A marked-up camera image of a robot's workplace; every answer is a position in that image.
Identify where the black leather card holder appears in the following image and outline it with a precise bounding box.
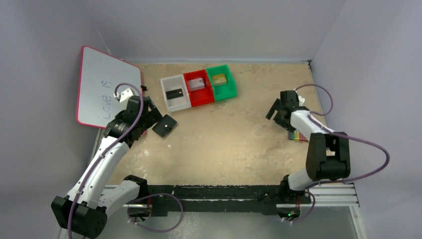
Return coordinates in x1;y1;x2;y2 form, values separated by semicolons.
152;115;178;138

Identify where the white credit card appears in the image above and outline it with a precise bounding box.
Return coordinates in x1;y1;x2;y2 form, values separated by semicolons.
188;78;205;91

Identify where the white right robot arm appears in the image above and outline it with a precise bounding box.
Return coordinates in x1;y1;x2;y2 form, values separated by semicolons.
266;90;351;191

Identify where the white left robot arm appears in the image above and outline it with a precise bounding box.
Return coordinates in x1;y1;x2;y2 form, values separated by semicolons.
51;96;163;239

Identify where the black credit card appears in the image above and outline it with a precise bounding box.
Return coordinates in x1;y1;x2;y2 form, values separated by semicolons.
165;89;184;100

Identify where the gold credit card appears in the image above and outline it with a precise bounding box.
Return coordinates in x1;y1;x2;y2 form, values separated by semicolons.
211;74;227;86

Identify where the pack of coloured markers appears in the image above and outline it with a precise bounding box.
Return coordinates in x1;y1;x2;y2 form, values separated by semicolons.
288;130;308;142

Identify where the white plastic bin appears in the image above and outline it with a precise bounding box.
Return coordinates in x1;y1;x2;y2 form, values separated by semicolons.
160;74;192;113

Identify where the pink framed whiteboard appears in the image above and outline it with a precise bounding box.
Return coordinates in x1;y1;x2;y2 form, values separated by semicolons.
76;46;142;128

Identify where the red plastic bin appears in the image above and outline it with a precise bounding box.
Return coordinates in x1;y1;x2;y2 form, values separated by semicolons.
183;69;214;107

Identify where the green plastic bin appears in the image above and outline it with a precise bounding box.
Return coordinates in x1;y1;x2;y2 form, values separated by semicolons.
206;65;237;101

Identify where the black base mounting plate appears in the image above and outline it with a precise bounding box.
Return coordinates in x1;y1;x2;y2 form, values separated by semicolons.
133;185;312;217

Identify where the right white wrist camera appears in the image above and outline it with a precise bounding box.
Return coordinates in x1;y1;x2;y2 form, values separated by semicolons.
298;95;306;107

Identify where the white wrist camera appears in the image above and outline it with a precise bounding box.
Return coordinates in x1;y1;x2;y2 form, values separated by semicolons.
298;95;306;107
113;87;135;104

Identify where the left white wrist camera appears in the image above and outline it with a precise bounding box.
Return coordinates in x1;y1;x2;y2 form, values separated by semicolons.
113;87;135;104

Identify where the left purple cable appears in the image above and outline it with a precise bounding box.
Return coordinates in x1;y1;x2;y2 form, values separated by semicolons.
67;83;145;239

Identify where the aluminium rail frame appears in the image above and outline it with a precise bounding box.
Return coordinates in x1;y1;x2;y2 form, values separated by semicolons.
103;180;359;227

